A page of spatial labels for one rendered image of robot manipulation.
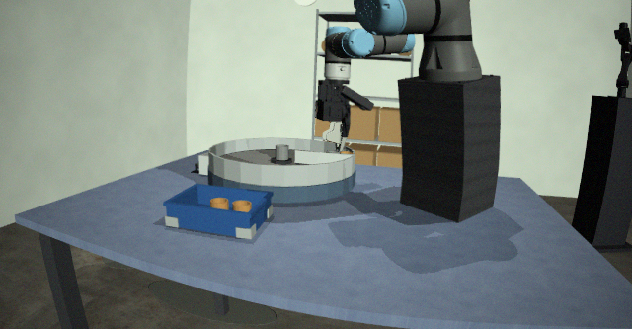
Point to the blue crate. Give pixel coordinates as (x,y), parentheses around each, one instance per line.
(198,215)

